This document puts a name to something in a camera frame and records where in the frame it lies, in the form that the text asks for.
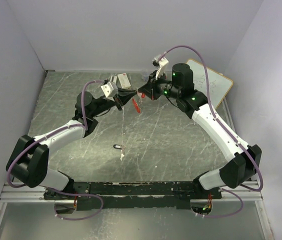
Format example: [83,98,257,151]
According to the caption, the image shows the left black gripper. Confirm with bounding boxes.
[90,86,138,118]

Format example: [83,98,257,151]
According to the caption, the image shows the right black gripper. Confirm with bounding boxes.
[139,69,181,101]

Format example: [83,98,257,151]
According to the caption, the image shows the red handle keyring chain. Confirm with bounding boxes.
[131,91,147,115]

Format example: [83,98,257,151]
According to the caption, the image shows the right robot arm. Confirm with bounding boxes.
[138,63,262,199]

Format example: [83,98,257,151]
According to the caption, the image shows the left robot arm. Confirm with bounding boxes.
[6,88,137,200]

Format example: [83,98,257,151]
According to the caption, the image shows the clear paperclip jar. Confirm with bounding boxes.
[141,69,151,82]

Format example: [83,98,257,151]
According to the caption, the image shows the white staples box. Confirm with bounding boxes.
[117,73,132,90]

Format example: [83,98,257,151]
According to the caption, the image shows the white stapler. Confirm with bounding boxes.
[109,75,118,84]

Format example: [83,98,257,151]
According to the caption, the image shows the black key tag with key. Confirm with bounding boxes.
[113,144,126,155]

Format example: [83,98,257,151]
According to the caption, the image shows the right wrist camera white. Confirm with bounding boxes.
[152,54,169,80]

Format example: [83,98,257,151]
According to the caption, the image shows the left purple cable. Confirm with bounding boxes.
[5,79,107,221]

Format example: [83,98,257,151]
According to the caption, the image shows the purple cable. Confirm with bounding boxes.
[5,79,107,221]
[155,44,264,219]

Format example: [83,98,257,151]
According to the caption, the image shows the small whiteboard wood frame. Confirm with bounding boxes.
[186,58,234,109]

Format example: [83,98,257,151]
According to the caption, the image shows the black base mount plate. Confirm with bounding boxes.
[43,181,222,211]

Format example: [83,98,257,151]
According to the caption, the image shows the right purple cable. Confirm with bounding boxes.
[155,44,264,219]

